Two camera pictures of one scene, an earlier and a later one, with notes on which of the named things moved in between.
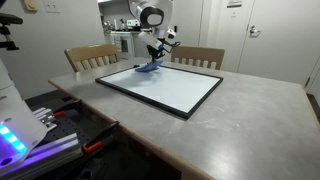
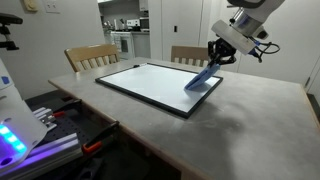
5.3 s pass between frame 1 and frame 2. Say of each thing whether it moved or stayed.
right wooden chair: stayed
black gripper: moved
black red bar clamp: stayed
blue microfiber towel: moved
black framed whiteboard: stayed
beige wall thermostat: stayed
